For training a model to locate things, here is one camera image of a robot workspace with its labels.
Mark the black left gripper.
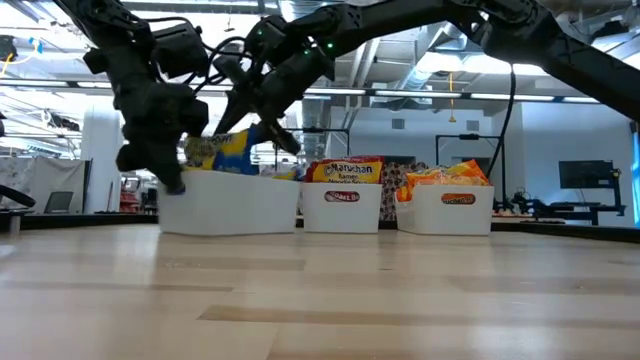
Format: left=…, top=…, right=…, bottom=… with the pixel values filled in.
left=112, top=79, right=210, bottom=196

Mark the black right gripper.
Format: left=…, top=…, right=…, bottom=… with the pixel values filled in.
left=213, top=47, right=337, bottom=156

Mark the blue soy sauce ramen pack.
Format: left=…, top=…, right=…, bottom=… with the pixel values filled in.
left=182, top=123, right=269, bottom=176

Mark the red roast beef ramen pack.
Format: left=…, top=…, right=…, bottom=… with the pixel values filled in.
left=323, top=190, right=361, bottom=204
left=304, top=155, right=386, bottom=185

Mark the white building column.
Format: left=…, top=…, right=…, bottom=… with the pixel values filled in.
left=79, top=102, right=125, bottom=215

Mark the white plastic bin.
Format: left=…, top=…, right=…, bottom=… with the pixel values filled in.
left=157, top=169, right=301, bottom=237
left=300, top=182, right=384, bottom=235
left=394, top=184, right=496, bottom=237

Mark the grey curtain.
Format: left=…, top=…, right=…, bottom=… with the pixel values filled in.
left=0, top=157, right=92, bottom=215

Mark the grey chair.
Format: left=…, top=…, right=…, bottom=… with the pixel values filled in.
left=43, top=190, right=74, bottom=215

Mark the black white-dotted cloth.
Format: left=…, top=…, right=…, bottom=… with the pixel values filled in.
left=379, top=161, right=430, bottom=222

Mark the long linear ceiling light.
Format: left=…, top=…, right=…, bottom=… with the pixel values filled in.
left=0, top=78, right=601, bottom=106

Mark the dark blue workstation stand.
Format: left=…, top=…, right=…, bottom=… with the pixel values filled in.
left=509, top=168, right=629, bottom=226

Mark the black computer monitor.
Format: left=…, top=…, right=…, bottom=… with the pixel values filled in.
left=558, top=159, right=615, bottom=190

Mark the silver spiral ventilation duct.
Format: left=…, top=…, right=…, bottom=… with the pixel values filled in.
left=299, top=97, right=334, bottom=164
left=399, top=22, right=481, bottom=99

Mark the black rectangular stand frame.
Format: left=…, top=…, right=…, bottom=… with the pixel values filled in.
left=273, top=127, right=351, bottom=171
left=435, top=133, right=506, bottom=211

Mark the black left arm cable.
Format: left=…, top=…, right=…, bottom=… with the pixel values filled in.
left=144, top=16, right=251, bottom=94

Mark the black aluminium table frame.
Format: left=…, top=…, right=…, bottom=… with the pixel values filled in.
left=0, top=213, right=640, bottom=245

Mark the black ceiling camera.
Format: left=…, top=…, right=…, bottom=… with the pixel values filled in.
left=0, top=34, right=19, bottom=64

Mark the orange hanging cord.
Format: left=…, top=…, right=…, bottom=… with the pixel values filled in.
left=448, top=72, right=457, bottom=124

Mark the long black right arm cable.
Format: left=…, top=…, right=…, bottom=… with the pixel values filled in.
left=485, top=63, right=517, bottom=181

